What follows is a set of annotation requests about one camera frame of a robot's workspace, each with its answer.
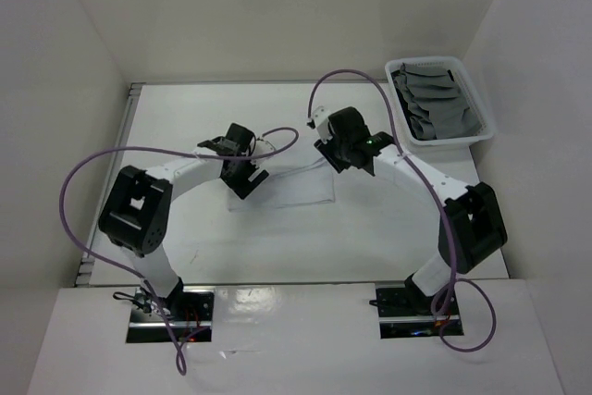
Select white skirt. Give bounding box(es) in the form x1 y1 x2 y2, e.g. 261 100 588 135
227 159 335 212

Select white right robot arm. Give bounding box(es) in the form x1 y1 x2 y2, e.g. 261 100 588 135
307 106 508 315

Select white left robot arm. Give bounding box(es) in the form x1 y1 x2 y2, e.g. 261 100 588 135
99 123 268 321

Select grey skirts in basket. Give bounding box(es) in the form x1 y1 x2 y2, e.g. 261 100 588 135
391 63 481 141

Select white plastic basket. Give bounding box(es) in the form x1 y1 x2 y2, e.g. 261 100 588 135
385 56 494 150

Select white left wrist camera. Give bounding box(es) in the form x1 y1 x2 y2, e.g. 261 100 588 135
251 137 276 166

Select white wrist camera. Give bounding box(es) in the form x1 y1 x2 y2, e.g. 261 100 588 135
251 137 276 166
306 105 332 144

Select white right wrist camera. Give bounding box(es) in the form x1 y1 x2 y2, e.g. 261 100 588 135
306 105 332 144

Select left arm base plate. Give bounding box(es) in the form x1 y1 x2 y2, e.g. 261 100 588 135
114 288 215 344

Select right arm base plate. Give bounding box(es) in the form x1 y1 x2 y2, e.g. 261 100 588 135
369 283 463 339

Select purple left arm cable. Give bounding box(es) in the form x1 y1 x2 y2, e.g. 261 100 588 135
59 126 301 376

